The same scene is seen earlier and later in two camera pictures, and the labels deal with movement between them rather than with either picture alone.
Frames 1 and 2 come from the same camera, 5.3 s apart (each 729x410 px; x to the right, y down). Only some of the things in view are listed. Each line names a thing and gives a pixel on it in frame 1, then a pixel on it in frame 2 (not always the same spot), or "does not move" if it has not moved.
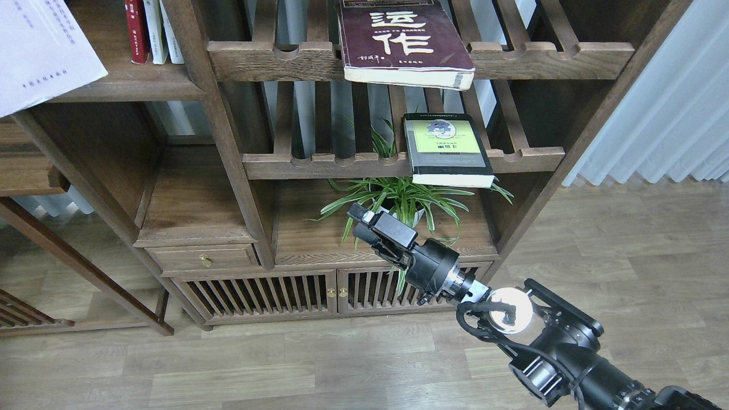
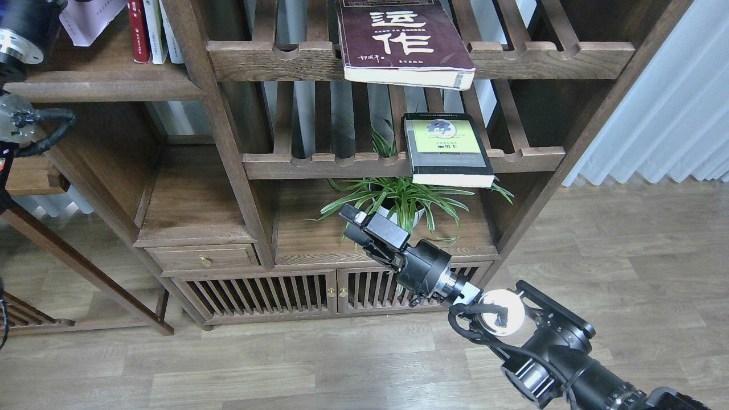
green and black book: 446,149 does not move
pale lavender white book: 45,52 → 84,20
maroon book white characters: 412,42 does not move
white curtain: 674,121 does not move
